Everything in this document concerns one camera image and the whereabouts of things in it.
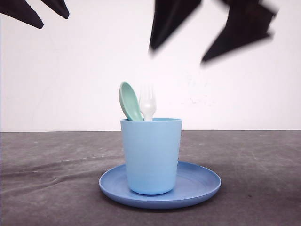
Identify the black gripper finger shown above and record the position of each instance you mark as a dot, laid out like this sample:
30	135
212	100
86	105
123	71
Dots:
168	16
22	11
248	22
58	6

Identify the white plastic fork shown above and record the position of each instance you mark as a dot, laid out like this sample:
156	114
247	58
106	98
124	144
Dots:
147	102

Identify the mint green plastic spoon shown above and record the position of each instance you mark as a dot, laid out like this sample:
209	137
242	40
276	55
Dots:
129	103

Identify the light blue plastic cup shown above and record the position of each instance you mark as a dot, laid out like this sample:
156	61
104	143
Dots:
151	151

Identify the blue plastic plate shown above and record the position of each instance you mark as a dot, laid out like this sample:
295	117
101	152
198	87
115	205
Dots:
194	184

